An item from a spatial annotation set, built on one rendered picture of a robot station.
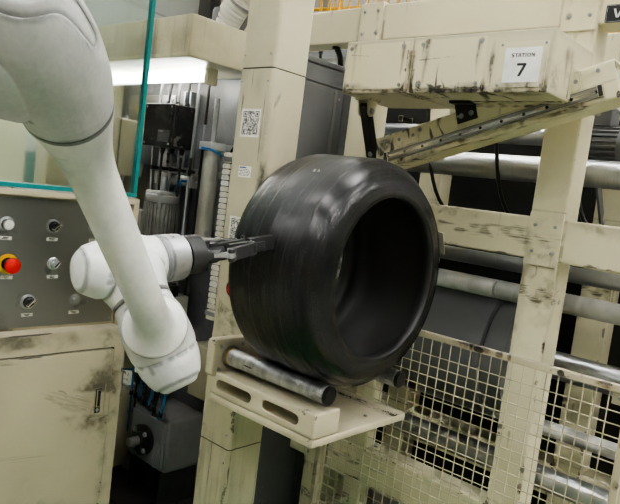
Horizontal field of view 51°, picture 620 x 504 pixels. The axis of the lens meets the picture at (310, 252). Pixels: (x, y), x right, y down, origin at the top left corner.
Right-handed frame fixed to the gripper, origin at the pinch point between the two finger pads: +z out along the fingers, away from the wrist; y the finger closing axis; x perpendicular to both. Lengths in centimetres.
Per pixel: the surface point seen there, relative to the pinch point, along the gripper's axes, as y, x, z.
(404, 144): 10, -20, 66
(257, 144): 29.0, -19.3, 25.6
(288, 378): 0.9, 33.6, 10.7
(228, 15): 82, -60, 60
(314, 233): -8.8, -2.6, 7.3
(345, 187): -9.1, -11.8, 16.5
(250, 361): 14.5, 33.3, 10.9
